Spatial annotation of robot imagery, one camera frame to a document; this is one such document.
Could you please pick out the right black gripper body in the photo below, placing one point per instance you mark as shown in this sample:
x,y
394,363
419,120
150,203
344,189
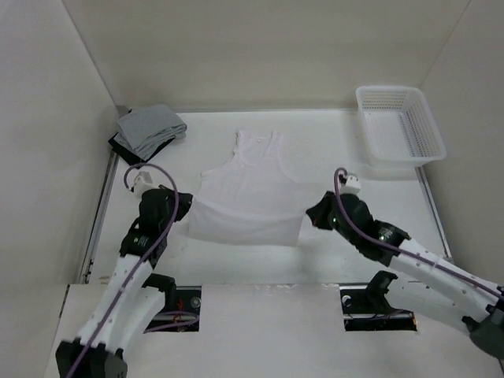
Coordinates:
x,y
344,230

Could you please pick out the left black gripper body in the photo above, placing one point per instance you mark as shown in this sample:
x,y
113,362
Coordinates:
x,y
172,201

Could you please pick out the white tank top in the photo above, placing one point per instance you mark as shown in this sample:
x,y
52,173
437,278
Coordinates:
x,y
251,199

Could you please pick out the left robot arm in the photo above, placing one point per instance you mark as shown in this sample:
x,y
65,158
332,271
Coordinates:
x,y
134,294

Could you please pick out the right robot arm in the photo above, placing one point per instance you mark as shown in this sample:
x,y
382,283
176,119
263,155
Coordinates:
x,y
416,279

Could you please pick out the folded black tank top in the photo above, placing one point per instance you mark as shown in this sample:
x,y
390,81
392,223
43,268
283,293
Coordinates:
x,y
131,158

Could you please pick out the folded grey tank top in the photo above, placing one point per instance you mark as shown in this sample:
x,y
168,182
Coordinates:
x,y
143,130

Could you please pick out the white plastic basket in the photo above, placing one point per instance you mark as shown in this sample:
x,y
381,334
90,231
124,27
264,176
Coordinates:
x,y
398,127

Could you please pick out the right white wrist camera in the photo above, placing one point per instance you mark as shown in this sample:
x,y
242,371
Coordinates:
x,y
349,184

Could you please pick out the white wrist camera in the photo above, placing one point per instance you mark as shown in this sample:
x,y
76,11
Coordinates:
x,y
349,184
142,183

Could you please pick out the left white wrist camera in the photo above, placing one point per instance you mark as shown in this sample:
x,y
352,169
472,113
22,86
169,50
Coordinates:
x,y
142,183

